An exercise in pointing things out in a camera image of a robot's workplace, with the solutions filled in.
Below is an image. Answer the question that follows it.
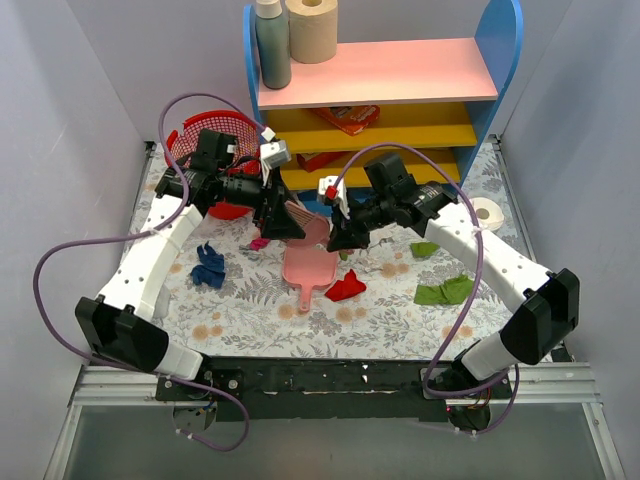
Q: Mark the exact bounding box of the magenta paper scrap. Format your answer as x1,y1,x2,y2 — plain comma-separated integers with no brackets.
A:
249,238,270,251

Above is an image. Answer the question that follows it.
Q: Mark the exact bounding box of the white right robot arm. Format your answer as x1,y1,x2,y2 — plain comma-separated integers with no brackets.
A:
317,152,580,398

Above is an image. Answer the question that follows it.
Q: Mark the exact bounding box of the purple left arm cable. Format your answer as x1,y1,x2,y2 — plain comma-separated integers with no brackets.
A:
32,92,271,452

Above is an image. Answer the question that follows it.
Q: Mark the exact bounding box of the green paper scrap front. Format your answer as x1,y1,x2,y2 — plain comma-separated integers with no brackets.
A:
414,275,473,306

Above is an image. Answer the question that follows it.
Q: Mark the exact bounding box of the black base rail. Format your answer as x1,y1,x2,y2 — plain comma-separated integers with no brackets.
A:
154,355,514,424

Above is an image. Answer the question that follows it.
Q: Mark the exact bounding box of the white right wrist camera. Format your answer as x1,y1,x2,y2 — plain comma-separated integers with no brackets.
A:
317,176,350,219

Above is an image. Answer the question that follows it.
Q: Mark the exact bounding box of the red box lower shelf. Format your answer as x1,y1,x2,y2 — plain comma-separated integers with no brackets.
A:
296,151,345,172

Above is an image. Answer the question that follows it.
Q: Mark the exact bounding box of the blue wooden shelf unit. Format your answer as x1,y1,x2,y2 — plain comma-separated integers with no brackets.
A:
242,1,523,191

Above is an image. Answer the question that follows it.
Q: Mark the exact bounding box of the pink hand brush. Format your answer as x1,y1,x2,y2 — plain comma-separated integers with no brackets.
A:
285,200,330,248

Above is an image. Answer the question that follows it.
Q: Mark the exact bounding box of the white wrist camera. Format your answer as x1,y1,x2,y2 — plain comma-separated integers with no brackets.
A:
259,127,291,186
317,176,350,219

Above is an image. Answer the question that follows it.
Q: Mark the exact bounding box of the red mesh waste basket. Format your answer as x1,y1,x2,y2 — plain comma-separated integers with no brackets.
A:
164,110,263,220

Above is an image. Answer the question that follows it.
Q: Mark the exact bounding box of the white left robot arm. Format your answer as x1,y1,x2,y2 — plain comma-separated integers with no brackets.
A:
75,128,305,400

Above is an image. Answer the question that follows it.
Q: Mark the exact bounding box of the orange snack box upper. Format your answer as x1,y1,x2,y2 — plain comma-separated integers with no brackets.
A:
311,105,380,136

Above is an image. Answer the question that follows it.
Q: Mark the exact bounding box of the pink dustpan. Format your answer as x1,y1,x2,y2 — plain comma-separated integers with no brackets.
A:
282,247,339,312

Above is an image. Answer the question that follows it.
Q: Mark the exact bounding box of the beige paper roll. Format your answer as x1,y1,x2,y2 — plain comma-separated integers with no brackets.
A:
285,0,338,64

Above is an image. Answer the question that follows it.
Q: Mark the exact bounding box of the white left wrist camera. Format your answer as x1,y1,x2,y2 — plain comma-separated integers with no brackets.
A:
259,127,291,186

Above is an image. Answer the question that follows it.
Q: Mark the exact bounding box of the grey green bottle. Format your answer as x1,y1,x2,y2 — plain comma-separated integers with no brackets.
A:
255,0,291,90

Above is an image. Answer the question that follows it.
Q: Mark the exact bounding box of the red paper scrap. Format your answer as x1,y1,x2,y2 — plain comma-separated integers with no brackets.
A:
325,269,367,302

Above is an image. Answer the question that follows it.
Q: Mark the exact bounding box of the green paper scrap near roll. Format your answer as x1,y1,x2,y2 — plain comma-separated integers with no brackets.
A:
410,242,440,259

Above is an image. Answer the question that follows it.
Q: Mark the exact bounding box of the blue paper scrap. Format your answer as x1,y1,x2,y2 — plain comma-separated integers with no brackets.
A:
191,242,226,290

